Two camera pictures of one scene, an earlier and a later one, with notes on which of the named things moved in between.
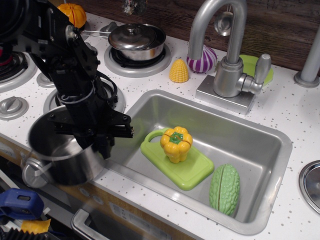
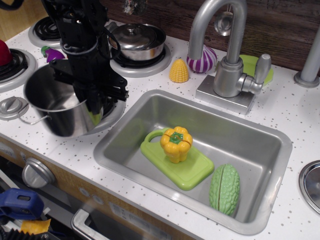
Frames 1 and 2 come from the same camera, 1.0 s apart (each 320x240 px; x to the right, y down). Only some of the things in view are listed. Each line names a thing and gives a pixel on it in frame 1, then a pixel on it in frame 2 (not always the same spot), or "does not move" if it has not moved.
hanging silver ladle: (223, 21) does not move
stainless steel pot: (68, 163) -> (53, 99)
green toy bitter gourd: (224, 189) does not move
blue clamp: (19, 204) does not move
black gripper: (111, 124) -> (96, 94)
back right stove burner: (121, 66) does not move
